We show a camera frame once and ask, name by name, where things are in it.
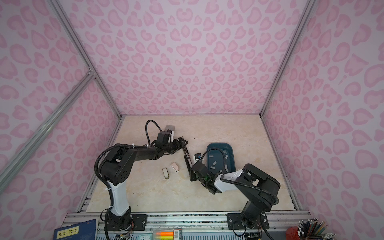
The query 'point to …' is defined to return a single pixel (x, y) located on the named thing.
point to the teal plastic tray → (220, 158)
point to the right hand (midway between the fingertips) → (190, 169)
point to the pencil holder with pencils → (312, 229)
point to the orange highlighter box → (175, 234)
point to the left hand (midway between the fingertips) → (186, 142)
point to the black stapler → (187, 161)
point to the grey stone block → (171, 127)
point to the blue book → (85, 231)
